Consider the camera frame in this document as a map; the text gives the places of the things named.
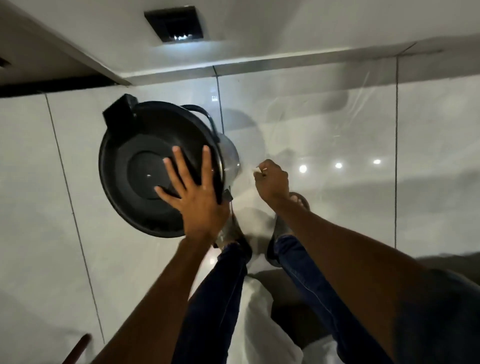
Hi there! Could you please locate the person's right hand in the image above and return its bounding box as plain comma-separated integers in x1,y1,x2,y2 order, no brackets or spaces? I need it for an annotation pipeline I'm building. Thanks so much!
253,159,290,206

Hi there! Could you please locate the person's left hand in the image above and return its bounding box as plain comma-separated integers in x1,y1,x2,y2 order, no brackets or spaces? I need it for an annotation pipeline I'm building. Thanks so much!
154,145,231,245

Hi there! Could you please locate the black round bin lid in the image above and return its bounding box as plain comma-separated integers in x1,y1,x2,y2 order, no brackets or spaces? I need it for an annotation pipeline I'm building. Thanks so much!
98,94,226,239

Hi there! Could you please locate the person's left forearm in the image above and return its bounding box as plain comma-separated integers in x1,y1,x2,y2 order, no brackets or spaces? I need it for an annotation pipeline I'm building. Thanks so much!
91,236,211,364

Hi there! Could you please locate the person's right forearm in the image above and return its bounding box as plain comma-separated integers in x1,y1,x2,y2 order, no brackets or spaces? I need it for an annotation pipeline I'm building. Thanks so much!
269,198,426,361

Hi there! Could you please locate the steel pedal bin body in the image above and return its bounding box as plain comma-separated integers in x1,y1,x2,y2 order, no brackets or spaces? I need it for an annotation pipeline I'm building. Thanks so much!
180,104,242,204

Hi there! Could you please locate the person's left sandal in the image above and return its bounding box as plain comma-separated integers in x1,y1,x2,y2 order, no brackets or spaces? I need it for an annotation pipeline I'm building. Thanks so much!
214,213,245,250

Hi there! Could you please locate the person's left jeans leg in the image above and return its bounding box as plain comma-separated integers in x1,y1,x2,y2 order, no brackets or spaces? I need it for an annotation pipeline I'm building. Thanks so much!
172,240,253,364

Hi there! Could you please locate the person's jeans leg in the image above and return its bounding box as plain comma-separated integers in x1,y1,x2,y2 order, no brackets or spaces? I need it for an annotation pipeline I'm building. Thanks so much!
273,234,395,364
172,240,253,364

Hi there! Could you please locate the person's right jeans leg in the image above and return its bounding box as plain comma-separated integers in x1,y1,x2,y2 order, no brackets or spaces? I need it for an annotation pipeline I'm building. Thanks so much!
273,234,395,364

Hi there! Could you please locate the white cloth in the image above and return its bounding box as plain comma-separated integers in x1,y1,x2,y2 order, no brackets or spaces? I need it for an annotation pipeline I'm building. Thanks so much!
226,277,340,364

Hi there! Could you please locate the dark blue shirt sleeve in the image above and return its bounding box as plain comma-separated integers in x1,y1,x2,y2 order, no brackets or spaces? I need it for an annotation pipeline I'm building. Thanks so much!
393,268,480,364

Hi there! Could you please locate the dark square wall vent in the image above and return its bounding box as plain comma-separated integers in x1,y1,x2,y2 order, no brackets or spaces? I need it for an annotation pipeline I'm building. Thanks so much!
143,5,205,43

